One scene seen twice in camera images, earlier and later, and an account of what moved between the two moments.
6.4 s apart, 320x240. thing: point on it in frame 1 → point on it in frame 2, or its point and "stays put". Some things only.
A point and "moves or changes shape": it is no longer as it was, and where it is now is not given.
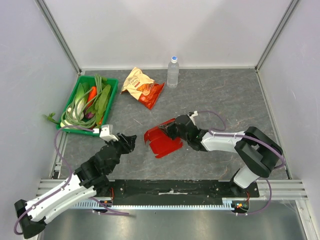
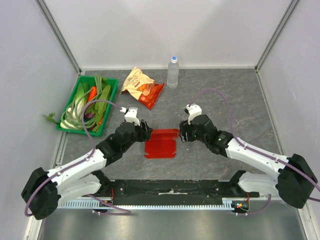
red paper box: (160, 140) moves or changes shape
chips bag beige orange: (140, 85) stays put
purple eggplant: (89, 115) stays put
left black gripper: (129, 142) → (144, 135)
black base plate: (178, 191) stays put
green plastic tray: (90, 104) stays put
